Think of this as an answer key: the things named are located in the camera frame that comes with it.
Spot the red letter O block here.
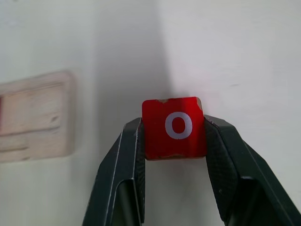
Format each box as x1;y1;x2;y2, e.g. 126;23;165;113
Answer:
141;96;206;161

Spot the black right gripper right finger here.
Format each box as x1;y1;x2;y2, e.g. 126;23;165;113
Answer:
203;114;301;226

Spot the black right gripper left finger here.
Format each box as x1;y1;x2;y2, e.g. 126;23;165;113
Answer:
81;117;146;226

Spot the wooden letter tray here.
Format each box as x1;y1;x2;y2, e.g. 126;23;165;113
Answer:
0;70;77;163

